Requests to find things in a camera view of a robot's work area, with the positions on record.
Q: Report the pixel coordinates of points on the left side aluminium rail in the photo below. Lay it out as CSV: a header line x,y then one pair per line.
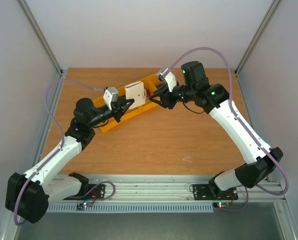
x,y
51,98

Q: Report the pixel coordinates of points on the right small circuit board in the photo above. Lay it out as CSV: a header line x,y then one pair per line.
x,y
221,205

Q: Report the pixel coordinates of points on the right side aluminium rail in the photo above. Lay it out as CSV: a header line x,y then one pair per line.
x,y
253,103

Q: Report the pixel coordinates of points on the aluminium rail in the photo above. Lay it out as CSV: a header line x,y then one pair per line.
x,y
51,98
253,103
153,188

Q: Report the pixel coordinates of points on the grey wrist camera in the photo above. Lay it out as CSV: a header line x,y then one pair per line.
x,y
110,95
161,74

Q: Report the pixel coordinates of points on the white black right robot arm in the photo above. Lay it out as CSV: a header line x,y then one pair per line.
x,y
260,158

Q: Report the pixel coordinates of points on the right rear aluminium frame post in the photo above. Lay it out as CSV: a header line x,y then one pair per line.
x,y
258,34

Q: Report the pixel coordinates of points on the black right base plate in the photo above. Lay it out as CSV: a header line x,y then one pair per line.
x,y
201,192

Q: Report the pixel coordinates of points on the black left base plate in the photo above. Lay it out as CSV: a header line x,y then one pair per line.
x,y
93,191

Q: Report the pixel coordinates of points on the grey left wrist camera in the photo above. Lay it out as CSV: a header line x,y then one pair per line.
x,y
110,95

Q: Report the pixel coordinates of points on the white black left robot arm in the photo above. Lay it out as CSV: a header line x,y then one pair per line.
x,y
30,194

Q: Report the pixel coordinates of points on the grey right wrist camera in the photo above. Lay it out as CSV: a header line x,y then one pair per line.
x,y
161,74

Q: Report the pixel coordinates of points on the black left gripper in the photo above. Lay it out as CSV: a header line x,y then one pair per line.
x,y
118,107

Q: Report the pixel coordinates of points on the left small circuit board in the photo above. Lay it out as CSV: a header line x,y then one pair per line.
x,y
84,205

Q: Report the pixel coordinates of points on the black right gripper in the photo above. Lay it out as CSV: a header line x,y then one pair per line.
x,y
165,96

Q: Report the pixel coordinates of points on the small circuit board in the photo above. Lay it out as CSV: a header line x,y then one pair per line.
x,y
221,205
84,205

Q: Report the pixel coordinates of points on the aluminium front rail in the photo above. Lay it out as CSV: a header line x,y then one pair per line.
x,y
153,188

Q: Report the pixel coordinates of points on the red VIP card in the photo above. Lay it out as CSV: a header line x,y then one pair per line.
x,y
147,93

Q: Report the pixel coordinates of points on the aluminium frame post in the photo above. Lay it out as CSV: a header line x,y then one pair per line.
x,y
258,34
35,26

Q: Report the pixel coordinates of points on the yellow plastic bin row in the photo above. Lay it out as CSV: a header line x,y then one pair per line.
x,y
150,83

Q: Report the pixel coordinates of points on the grey slotted cable duct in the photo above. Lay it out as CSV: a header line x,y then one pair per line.
x,y
124,208

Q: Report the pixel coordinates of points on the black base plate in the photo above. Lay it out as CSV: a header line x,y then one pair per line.
x,y
93,191
201,192

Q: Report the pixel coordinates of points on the left rear aluminium frame post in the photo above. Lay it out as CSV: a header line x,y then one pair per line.
x,y
35,26

